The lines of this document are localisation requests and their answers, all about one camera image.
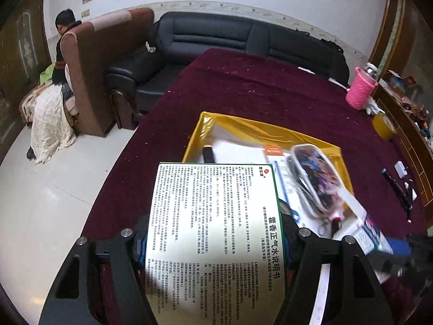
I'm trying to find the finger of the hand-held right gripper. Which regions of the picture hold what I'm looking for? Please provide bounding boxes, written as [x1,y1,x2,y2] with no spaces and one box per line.
[370,232,433,276]

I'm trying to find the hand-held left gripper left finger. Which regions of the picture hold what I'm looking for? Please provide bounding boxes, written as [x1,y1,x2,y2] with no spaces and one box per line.
[44,213,159,325]

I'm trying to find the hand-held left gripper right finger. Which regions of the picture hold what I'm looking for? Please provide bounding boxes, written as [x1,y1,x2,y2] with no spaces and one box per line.
[271,213,395,325]

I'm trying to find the blue white medicine box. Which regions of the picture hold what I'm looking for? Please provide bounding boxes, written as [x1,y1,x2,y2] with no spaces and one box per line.
[333,215,395,256]

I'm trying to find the printed paper leaflet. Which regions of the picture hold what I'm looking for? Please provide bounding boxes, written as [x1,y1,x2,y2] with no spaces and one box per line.
[145,162,288,325]

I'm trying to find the black marker tan caps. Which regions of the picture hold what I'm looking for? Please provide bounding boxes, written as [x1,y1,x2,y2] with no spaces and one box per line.
[202,145,217,165]

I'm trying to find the yellow plastic bag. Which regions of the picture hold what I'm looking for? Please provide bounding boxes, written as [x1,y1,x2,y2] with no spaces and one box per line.
[182,111,356,244]

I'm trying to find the black marker blue caps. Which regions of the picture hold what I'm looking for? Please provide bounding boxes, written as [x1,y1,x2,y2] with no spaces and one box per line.
[382,168,411,212]

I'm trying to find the printed pencil case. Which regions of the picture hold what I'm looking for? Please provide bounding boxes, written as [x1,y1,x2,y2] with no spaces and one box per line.
[290,144,347,219]

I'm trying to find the white paper sheet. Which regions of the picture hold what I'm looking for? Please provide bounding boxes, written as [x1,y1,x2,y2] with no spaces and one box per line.
[213,138,305,217]

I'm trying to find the wooden sideboard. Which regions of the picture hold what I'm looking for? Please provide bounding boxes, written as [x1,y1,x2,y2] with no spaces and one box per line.
[367,0,433,210]

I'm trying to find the yellow tape roll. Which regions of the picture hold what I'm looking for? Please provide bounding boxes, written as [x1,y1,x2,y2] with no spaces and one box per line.
[371,112,399,140]

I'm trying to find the white plush toy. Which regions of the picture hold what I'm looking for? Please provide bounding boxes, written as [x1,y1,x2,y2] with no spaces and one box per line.
[365,96,384,116]

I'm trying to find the maroon tablecloth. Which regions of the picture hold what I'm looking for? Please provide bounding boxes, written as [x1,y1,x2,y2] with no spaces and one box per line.
[81,48,430,325]

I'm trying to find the cream patterned blanket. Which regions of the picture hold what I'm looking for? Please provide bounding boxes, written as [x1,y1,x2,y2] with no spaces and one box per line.
[18,83,79,165]

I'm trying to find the pink woven thermos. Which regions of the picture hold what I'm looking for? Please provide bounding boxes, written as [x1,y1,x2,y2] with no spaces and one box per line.
[345,67,379,111]

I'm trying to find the brown fabric armchair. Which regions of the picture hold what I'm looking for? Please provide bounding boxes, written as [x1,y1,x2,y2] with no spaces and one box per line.
[60,8,155,138]

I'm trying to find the black bag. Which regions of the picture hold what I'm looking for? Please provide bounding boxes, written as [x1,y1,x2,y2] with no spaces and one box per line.
[318,37,346,55]

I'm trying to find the black leather sofa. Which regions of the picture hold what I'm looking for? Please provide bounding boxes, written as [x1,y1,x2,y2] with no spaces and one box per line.
[106,11,350,131]

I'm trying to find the dark wooden glass cabinet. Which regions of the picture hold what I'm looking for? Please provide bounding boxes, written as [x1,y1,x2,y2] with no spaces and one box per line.
[0,0,51,150]

